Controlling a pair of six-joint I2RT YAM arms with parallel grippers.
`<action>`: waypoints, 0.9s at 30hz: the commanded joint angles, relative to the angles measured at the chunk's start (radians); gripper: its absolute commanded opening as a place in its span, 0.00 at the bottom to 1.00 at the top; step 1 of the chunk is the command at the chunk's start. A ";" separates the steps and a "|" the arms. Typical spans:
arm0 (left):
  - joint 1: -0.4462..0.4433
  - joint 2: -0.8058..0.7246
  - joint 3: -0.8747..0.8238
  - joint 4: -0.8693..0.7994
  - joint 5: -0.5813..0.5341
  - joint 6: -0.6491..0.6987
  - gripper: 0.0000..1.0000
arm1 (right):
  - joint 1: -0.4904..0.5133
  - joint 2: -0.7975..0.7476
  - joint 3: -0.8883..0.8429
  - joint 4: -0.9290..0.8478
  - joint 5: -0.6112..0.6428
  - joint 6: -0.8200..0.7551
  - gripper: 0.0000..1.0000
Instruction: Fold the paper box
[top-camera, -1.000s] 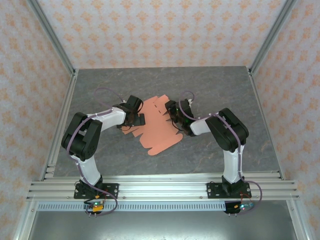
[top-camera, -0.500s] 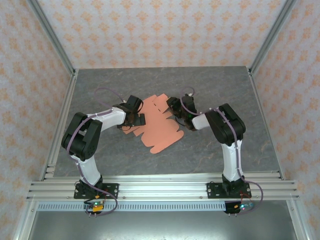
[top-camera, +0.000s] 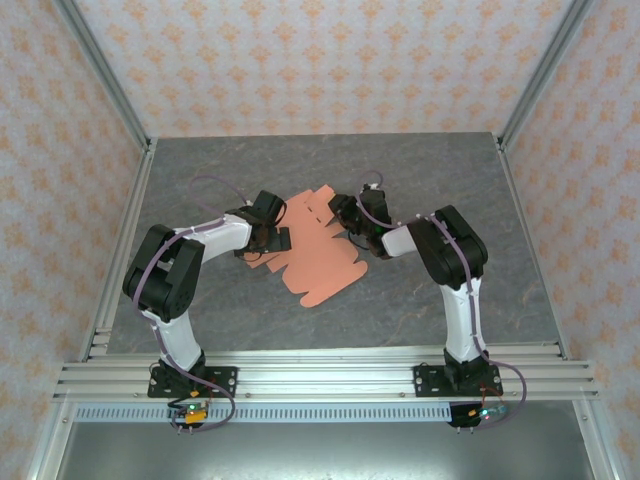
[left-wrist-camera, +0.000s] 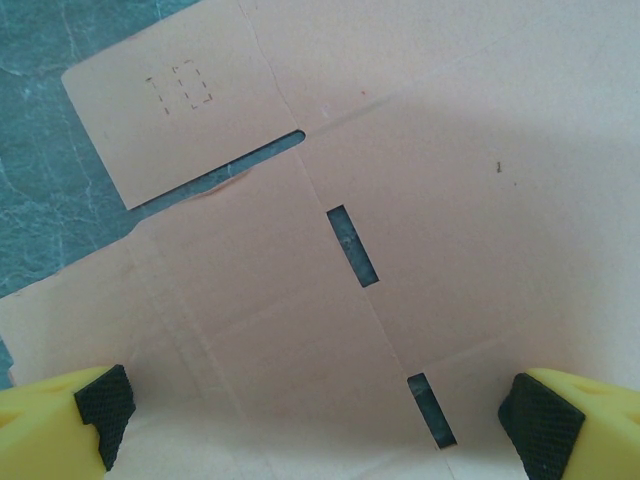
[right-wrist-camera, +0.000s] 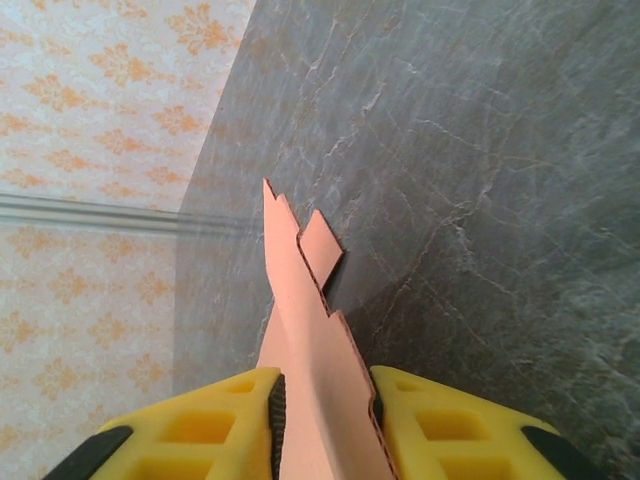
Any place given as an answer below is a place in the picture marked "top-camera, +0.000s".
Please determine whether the salmon paper box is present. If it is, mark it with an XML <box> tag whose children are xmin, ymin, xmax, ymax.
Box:
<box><xmin>244</xmin><ymin>183</ymin><xmax>370</xmax><ymax>310</ymax></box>

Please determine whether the grey metal sheet panel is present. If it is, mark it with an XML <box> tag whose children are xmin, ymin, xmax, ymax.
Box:
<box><xmin>29</xmin><ymin>419</ymin><xmax>612</xmax><ymax>480</ymax></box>

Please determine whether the aluminium table side rail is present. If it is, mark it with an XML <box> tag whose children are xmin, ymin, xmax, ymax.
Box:
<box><xmin>494</xmin><ymin>133</ymin><xmax>571</xmax><ymax>361</ymax></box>
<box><xmin>79</xmin><ymin>138</ymin><xmax>159</xmax><ymax>362</ymax></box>

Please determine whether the aluminium cross rail beam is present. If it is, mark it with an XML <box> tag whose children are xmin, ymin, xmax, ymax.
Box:
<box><xmin>52</xmin><ymin>348</ymin><xmax>600</xmax><ymax>402</ymax></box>

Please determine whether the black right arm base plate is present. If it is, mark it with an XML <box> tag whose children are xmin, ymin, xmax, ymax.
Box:
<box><xmin>413</xmin><ymin>363</ymin><xmax>504</xmax><ymax>400</ymax></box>

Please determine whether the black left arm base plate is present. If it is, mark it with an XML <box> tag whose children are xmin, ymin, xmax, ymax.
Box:
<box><xmin>147</xmin><ymin>366</ymin><xmax>239</xmax><ymax>399</ymax></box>

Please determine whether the slotted grey cable duct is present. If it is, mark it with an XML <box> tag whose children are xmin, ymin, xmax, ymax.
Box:
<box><xmin>74</xmin><ymin>403</ymin><xmax>454</xmax><ymax>423</ymax></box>

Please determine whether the aluminium frame post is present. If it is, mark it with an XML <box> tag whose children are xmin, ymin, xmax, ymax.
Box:
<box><xmin>52</xmin><ymin>0</ymin><xmax>154</xmax><ymax>152</ymax></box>
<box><xmin>496</xmin><ymin>0</ymin><xmax>600</xmax><ymax>152</ymax></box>

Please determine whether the aluminium frame leg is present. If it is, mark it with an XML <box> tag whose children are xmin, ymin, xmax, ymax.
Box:
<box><xmin>25</xmin><ymin>399</ymin><xmax>77</xmax><ymax>480</ymax></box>
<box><xmin>572</xmin><ymin>399</ymin><xmax>622</xmax><ymax>480</ymax></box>

